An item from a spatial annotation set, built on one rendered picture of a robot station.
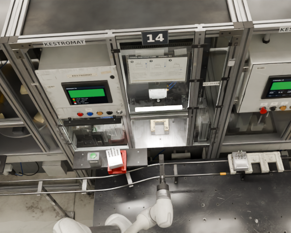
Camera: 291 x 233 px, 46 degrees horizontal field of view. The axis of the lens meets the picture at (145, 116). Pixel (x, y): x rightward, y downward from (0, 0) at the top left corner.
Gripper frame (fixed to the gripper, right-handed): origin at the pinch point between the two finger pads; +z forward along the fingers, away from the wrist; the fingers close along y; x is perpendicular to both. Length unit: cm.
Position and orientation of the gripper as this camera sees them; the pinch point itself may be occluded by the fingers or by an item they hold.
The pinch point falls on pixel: (161, 161)
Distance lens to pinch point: 222.5
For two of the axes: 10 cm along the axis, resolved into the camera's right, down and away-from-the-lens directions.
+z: -0.2, -8.4, 5.4
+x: -10.0, 0.5, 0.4
